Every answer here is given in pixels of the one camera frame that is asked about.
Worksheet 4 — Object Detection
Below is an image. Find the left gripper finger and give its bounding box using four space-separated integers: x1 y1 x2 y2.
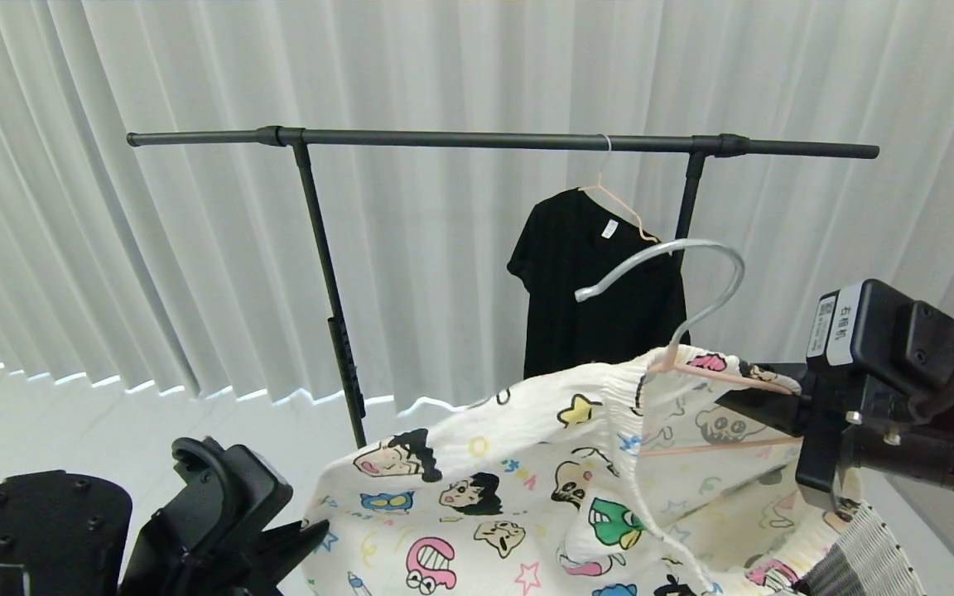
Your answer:
258 518 331 582

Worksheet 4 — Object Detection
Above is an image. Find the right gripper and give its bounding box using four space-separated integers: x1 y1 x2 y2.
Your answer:
795 367 954 511

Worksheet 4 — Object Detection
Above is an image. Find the cream printed garment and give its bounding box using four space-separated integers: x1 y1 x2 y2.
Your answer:
303 346 867 596

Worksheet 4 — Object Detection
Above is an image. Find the pink clothes hanger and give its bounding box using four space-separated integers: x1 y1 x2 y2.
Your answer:
574 238 806 458
578 134 662 246

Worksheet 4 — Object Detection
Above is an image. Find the black garment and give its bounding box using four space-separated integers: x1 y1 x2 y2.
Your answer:
507 189 691 382

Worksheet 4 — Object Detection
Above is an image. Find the white laundry basket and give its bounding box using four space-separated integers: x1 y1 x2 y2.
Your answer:
792 501 930 596

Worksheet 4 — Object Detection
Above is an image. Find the black clothes rack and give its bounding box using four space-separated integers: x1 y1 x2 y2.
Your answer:
127 126 880 449

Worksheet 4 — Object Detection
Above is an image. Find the white curtain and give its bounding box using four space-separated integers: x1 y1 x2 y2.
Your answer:
0 0 954 415

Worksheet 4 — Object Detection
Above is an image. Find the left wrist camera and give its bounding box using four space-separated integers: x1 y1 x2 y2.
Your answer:
117 443 296 596

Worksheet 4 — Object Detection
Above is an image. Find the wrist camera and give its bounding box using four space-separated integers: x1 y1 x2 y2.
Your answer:
117 443 296 596
806 279 954 425

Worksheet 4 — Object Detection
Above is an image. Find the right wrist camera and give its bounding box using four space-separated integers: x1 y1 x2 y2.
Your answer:
806 279 954 425

